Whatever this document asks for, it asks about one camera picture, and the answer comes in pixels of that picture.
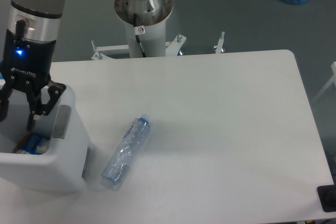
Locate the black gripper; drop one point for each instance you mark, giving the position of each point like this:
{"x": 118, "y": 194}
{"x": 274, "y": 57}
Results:
{"x": 27, "y": 61}

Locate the clear plastic water bottle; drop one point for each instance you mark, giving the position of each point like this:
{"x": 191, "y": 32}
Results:
{"x": 126, "y": 152}

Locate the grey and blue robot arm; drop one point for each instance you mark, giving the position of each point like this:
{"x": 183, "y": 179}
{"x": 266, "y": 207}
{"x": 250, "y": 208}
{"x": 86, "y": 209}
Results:
{"x": 37, "y": 20}

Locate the white trash can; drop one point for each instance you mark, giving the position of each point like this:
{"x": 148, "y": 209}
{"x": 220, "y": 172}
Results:
{"x": 64, "y": 165}

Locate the blue snack wrapper in bin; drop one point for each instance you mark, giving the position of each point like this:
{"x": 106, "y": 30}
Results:
{"x": 32, "y": 144}

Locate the black device at table edge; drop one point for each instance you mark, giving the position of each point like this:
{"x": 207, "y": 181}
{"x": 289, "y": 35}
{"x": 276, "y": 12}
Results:
{"x": 326, "y": 195}

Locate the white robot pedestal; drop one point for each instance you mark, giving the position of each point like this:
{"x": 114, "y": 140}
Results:
{"x": 145, "y": 25}

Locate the white pedestal base bracket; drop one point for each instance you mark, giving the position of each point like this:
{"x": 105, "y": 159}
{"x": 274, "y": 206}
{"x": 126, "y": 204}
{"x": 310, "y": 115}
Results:
{"x": 172, "y": 48}

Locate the white frame at right edge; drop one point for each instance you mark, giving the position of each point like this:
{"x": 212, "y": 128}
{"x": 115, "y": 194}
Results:
{"x": 327, "y": 86}

